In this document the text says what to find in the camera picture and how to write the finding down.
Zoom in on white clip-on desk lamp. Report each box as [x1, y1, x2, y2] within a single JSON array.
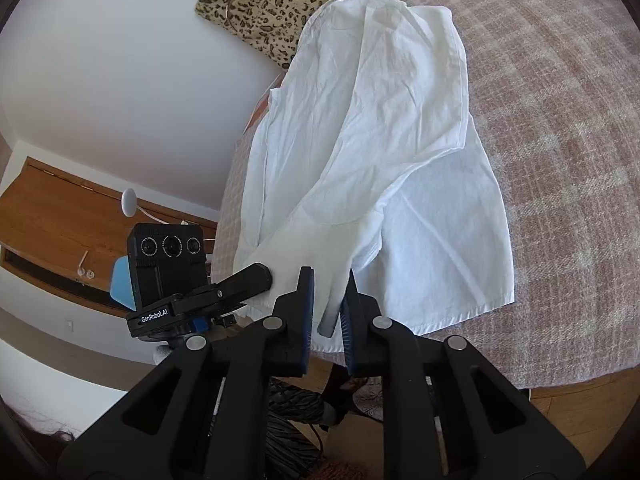
[[121, 188, 173, 226]]

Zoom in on person's striped pants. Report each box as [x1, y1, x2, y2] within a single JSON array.
[[264, 379, 327, 480]]

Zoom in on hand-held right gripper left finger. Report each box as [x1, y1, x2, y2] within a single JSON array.
[[57, 265, 317, 480]]

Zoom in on light blue chair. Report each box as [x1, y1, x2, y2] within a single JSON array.
[[109, 255, 139, 314]]

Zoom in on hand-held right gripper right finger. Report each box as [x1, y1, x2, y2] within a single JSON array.
[[339, 269, 586, 480]]

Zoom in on pink plaid blanket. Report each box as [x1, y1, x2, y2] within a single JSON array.
[[210, 0, 640, 391]]

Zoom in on leopard print cushion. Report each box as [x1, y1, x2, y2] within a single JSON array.
[[195, 0, 381, 72]]

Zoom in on white long-sleeved shirt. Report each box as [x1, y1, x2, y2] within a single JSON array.
[[232, 0, 517, 356]]

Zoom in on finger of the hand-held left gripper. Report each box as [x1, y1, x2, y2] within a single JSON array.
[[210, 262, 274, 312]]

